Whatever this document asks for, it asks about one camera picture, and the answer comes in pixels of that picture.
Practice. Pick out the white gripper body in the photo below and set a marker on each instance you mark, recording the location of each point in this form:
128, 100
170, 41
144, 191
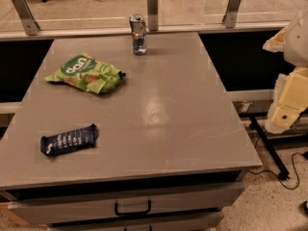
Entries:
297, 43

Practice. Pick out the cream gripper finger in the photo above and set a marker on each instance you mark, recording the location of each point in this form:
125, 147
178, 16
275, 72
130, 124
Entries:
276, 43
290, 99

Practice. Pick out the dark blue rxbar wrapper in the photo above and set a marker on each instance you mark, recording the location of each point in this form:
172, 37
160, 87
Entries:
70, 141

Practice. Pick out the silver blue redbull can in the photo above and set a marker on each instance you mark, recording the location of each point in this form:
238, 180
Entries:
138, 32

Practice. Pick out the black metal stand leg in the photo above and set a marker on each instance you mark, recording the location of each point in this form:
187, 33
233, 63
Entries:
254, 125

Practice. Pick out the lower grey drawer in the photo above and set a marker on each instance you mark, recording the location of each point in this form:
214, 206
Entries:
186, 222

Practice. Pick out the grey drawer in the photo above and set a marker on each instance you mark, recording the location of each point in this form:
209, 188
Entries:
101, 205
186, 222

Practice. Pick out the green chip bag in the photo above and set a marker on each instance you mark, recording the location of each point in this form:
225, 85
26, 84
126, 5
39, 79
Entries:
87, 74

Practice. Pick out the upper grey drawer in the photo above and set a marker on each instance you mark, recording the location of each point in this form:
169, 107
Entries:
101, 205

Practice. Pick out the right metal railing bracket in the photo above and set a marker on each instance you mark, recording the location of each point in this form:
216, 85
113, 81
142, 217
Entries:
230, 17

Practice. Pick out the metal railing bracket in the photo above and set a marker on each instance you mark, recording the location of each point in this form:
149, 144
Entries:
152, 14
230, 17
28, 22

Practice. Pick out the middle metal railing bracket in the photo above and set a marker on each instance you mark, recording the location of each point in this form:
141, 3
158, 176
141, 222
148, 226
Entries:
152, 14

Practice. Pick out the black drawer handle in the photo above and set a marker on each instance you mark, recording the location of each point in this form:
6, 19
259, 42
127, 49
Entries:
128, 209

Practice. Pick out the left metal railing bracket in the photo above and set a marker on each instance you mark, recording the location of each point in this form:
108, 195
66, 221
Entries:
28, 22

